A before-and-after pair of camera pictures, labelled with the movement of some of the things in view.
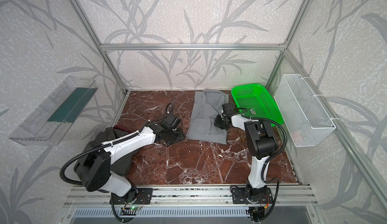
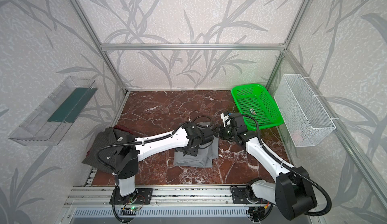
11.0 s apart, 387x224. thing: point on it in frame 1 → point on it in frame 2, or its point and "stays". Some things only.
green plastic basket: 254,101 stays
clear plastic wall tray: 51,123 stays
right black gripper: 222,121 → 225,131
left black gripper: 174,133 → 208,134
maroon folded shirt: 121,127 stays
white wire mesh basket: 305,119 stays
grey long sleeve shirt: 207,104 → 205,155
